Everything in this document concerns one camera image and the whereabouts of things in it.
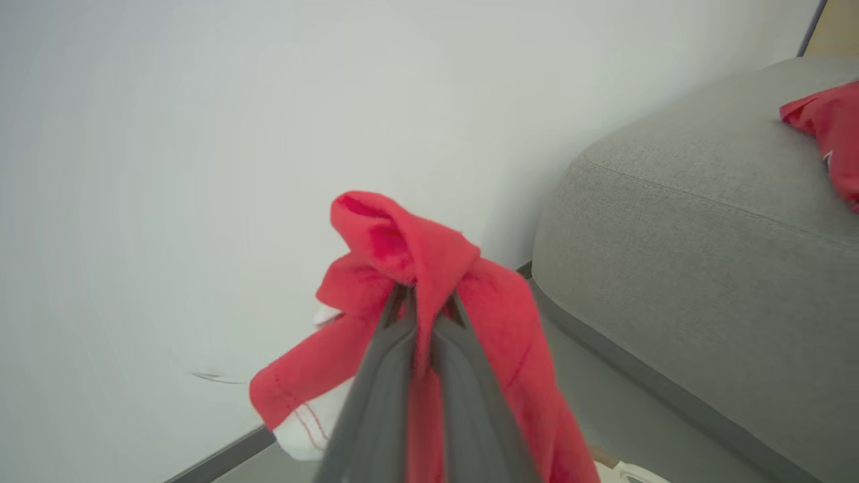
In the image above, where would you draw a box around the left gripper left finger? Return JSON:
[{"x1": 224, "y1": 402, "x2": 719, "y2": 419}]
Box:
[{"x1": 314, "y1": 284, "x2": 417, "y2": 483}]

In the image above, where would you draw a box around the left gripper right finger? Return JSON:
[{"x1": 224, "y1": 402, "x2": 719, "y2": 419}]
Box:
[{"x1": 429, "y1": 294, "x2": 542, "y2": 483}]

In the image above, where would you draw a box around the red garment with white trim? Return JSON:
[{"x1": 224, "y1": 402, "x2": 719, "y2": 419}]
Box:
[{"x1": 248, "y1": 191, "x2": 601, "y2": 483}]

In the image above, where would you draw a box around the red jersey with logo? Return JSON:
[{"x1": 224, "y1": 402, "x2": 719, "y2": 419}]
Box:
[{"x1": 778, "y1": 80, "x2": 859, "y2": 214}]

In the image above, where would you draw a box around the white perforated laundry basket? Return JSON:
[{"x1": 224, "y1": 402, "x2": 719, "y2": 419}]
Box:
[{"x1": 591, "y1": 446, "x2": 672, "y2": 483}]

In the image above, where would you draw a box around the grey fabric sofa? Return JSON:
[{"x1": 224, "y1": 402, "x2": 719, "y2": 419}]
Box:
[{"x1": 530, "y1": 56, "x2": 859, "y2": 483}]

